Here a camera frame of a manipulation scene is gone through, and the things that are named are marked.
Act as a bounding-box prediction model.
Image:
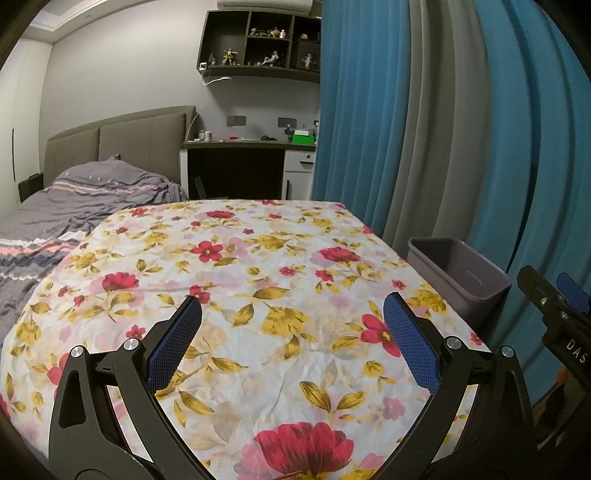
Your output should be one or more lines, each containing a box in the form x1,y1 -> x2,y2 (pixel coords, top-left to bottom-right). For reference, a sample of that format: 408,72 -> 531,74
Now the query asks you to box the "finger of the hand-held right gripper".
517,265 -> 578,340
556,272 -> 591,319

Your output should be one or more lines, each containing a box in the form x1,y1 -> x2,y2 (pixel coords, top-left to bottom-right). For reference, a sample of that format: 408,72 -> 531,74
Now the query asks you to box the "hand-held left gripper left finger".
48,295 -> 208,480

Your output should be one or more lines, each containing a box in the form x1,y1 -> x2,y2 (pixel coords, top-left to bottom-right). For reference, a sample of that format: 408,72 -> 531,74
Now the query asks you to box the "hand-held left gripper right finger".
372,292 -> 539,480

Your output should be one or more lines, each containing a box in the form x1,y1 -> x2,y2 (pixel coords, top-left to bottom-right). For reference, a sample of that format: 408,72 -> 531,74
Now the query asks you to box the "grey plastic trash bin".
407,237 -> 512,333

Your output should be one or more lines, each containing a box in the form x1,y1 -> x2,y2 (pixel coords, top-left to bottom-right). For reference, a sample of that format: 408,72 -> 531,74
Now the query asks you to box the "floral bed sheet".
0,198 -> 492,480

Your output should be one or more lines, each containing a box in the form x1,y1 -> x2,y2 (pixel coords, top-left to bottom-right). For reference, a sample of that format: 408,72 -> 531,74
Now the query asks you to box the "blue curtain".
466,0 -> 591,407
311,0 -> 419,245

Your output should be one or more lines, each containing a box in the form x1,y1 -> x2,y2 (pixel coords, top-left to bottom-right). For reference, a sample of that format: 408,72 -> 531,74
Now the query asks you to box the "grey curtain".
379,0 -> 504,273

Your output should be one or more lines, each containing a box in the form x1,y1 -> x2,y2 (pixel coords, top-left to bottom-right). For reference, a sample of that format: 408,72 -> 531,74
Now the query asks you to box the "white drawer unit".
281,150 -> 317,200

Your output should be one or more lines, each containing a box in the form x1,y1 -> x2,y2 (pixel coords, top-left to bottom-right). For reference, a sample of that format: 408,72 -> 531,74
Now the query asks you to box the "dark top desk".
180,138 -> 317,201

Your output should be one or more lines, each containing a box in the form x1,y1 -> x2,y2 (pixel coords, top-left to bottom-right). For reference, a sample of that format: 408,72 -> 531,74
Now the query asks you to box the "dark bedside table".
18,173 -> 45,204

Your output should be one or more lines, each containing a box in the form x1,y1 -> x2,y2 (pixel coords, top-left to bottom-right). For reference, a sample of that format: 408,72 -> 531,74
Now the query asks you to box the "grey padded headboard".
44,105 -> 197,185

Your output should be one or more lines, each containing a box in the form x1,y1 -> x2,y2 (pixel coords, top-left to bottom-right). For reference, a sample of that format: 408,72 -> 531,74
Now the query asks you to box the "white wardrobe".
0,39 -> 49,217

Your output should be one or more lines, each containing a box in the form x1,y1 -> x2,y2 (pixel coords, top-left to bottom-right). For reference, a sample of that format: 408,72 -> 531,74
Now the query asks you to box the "row of small figurines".
208,25 -> 320,70

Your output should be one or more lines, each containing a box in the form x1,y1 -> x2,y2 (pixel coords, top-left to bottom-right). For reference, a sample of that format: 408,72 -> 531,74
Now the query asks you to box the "white air conditioner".
217,0 -> 312,13

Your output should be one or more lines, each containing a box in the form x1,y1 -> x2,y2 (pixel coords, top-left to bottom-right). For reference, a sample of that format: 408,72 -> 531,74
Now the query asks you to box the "dark wall shelf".
197,10 -> 321,84

